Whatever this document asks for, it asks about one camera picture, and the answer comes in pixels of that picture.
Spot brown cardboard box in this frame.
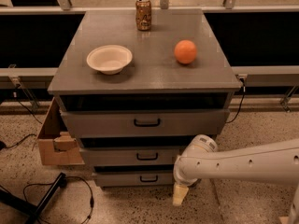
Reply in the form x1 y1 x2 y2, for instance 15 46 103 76
37 99 84 166

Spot gold soda can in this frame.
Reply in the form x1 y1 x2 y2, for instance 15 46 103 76
135 0 151 31

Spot grey drawer cabinet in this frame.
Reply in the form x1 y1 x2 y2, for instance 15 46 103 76
49 8 240 173

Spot black cable on left floor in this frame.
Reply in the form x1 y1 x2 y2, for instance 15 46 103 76
22 175 95 224

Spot white paper bowl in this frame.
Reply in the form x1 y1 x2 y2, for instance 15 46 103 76
86 45 133 75

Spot black metal stand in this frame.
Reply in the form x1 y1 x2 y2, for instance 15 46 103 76
0 172 67 224

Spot black cable far left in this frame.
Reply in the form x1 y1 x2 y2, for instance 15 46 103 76
0 83 44 151

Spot metal rail bracket left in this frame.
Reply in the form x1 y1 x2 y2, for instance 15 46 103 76
8 75 39 113

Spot metal rail bracket right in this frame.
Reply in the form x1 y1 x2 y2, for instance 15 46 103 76
279 86 299 112

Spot grey top drawer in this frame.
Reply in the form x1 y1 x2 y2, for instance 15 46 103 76
62 109 229 138

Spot metal rail bracket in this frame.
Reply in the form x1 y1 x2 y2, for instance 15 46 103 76
8 75 39 113
279 86 299 112

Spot black cable behind cabinet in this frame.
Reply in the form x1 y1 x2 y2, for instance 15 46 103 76
225 77 247 124

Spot grey bottom drawer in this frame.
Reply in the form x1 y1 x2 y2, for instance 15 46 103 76
92 171 173 187

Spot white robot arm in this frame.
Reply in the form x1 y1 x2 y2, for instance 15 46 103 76
173 134 299 206

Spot grey drawer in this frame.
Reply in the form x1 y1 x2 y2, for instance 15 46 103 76
92 171 173 187
62 109 229 138
79 146 185 166

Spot orange fruit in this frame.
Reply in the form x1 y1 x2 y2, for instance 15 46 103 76
174 40 197 64

